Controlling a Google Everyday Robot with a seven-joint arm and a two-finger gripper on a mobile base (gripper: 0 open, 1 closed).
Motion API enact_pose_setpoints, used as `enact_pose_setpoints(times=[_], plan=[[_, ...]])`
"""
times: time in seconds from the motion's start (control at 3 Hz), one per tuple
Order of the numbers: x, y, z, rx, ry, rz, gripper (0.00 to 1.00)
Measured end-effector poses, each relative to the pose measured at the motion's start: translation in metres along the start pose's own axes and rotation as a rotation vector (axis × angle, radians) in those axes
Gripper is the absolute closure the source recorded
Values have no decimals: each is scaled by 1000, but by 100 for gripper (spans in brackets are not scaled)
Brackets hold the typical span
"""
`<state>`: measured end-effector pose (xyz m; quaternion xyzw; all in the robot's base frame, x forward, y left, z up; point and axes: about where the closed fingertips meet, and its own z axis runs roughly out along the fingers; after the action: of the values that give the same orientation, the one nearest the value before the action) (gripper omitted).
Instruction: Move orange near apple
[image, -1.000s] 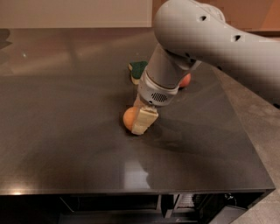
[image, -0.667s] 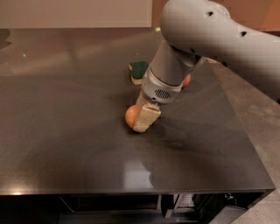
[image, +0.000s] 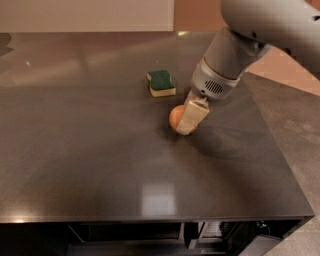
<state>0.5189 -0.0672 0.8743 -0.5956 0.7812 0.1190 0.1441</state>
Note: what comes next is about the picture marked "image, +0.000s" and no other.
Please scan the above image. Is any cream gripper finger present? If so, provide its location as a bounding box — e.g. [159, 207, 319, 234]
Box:
[175, 98, 210, 135]
[185, 91, 199, 104]

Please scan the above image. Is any orange fruit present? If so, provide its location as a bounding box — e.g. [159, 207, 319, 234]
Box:
[169, 105, 184, 130]

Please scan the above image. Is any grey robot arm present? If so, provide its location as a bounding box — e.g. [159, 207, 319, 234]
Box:
[170, 0, 320, 135]

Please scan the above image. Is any green and yellow sponge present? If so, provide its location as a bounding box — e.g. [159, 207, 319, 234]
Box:
[146, 70, 176, 97]

